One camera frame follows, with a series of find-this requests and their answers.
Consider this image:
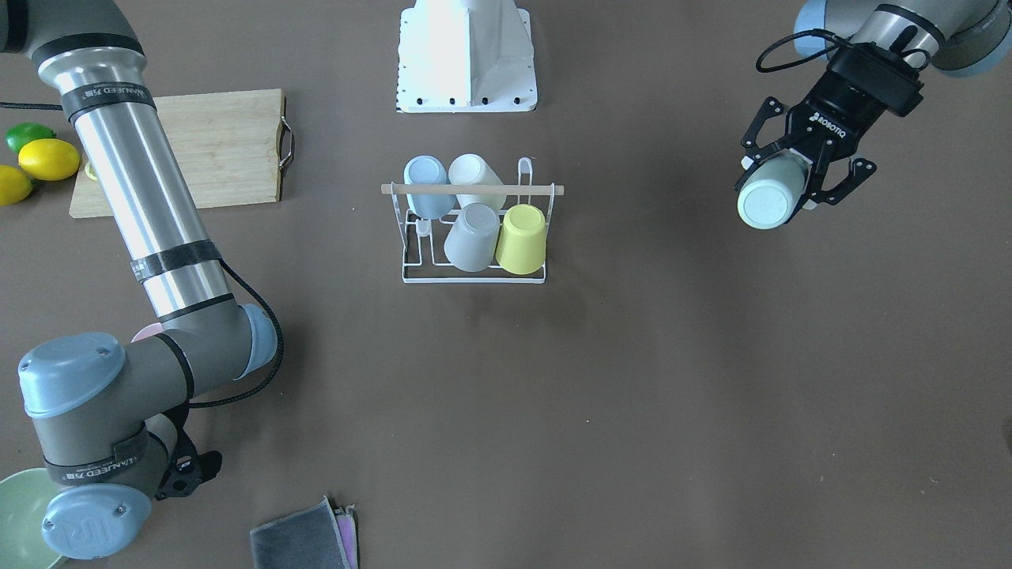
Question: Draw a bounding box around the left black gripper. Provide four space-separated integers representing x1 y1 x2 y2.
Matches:
733 43 924 213

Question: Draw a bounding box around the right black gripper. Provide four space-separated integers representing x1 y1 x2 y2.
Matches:
154 430 223 501

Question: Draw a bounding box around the mint green cup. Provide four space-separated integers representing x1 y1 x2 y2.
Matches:
737 153 809 230

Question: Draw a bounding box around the pink cup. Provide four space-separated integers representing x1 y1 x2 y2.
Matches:
130 322 165 343

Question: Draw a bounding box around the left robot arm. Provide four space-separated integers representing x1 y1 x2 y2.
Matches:
736 1 1010 229

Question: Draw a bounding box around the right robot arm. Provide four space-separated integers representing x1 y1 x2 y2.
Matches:
2 1 282 560

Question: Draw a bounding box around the yellow cup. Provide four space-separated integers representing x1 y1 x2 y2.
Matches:
495 204 547 275

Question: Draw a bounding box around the white cup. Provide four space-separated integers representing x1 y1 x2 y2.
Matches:
447 153 506 213

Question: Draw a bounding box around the grey cup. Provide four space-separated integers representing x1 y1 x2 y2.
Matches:
444 204 500 273

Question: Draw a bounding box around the light blue cup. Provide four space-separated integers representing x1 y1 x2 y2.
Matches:
403 156 457 220

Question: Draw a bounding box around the grey folded cloth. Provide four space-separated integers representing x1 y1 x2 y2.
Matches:
250 498 345 568

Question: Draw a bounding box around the green bowl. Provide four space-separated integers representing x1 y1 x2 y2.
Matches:
1 468 66 568

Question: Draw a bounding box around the purple folded cloth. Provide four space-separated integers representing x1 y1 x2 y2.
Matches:
334 507 359 569

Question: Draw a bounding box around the whole yellow lemon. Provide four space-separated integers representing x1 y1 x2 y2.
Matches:
17 139 81 181

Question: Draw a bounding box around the green lime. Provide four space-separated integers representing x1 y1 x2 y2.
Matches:
5 121 57 155

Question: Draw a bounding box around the white wire cup rack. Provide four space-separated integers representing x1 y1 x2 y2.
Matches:
382 154 565 285

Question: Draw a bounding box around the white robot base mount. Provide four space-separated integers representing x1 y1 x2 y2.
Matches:
395 1 538 113

